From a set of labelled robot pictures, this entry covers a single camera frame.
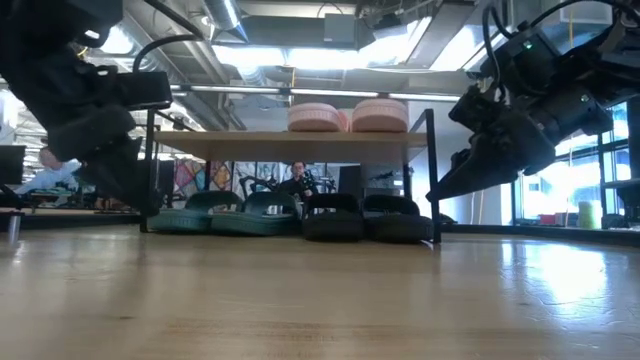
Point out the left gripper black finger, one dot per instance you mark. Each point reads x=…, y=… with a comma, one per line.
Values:
x=90, y=132
x=125, y=175

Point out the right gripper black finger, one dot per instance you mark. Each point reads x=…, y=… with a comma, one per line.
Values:
x=495, y=160
x=459, y=161

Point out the pink rubber slide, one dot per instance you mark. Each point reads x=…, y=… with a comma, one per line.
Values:
x=380, y=117
x=315, y=119

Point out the wooden shelf with black legs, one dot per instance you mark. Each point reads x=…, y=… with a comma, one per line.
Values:
x=290, y=146

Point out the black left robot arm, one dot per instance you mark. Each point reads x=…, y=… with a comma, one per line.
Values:
x=40, y=25

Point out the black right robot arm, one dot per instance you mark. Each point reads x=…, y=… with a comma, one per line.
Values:
x=620, y=65

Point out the person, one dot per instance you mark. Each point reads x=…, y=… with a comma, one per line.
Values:
x=50, y=175
x=299, y=185

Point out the large glass window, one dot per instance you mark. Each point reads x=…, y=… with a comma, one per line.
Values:
x=565, y=190

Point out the black background monitor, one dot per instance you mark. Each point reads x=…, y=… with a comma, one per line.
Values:
x=11, y=165

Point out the yellow-green cylinder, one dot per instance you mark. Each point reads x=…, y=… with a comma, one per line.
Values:
x=587, y=215

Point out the black background cabinet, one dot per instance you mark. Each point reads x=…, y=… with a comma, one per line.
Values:
x=350, y=181

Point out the long grey overhead pipe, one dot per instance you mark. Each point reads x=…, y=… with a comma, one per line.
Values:
x=325, y=92

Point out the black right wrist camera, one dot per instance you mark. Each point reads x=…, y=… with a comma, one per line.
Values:
x=475, y=112

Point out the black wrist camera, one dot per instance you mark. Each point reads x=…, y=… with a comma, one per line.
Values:
x=145, y=90
x=475, y=112

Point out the colourful wall art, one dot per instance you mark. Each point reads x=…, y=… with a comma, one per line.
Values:
x=192, y=177

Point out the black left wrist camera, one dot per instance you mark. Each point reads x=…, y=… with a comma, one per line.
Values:
x=145, y=90

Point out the black metal table frame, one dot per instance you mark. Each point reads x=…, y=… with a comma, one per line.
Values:
x=550, y=232

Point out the silver ventilation duct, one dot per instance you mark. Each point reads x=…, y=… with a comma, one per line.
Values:
x=227, y=17

